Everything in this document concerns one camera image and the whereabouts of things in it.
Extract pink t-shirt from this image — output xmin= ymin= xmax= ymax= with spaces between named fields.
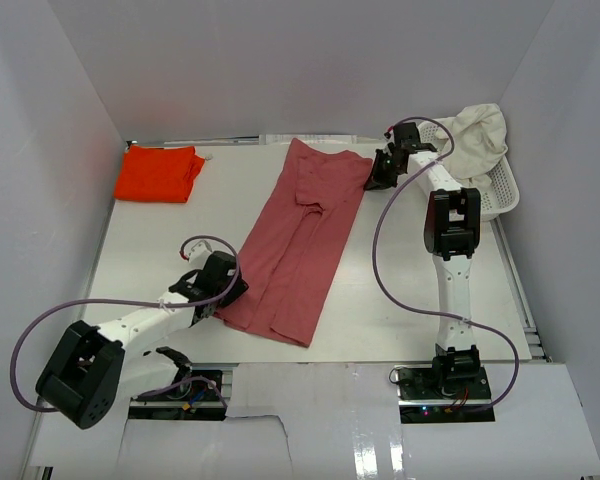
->
xmin=218 ymin=139 xmax=372 ymax=347

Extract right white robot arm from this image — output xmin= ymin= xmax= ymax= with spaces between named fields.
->
xmin=364 ymin=117 xmax=481 ymax=399

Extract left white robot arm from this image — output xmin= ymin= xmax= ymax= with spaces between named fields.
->
xmin=35 ymin=250 xmax=248 ymax=430

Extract white t-shirt in basket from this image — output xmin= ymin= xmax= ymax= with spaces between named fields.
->
xmin=438 ymin=103 xmax=508 ymax=191

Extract white perforated plastic basket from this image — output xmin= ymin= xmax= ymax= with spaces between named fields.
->
xmin=418 ymin=121 xmax=520 ymax=222

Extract papers at table back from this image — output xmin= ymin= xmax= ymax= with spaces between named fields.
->
xmin=258 ymin=134 xmax=357 ymax=145

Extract folded orange t-shirt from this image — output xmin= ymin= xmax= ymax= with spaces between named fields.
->
xmin=113 ymin=145 xmax=206 ymax=204

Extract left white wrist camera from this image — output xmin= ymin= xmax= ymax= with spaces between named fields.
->
xmin=179 ymin=240 xmax=213 ymax=268

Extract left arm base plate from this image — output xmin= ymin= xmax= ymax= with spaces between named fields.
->
xmin=128 ymin=380 xmax=226 ymax=421

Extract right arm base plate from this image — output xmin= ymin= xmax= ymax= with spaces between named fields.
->
xmin=388 ymin=366 xmax=496 ymax=425

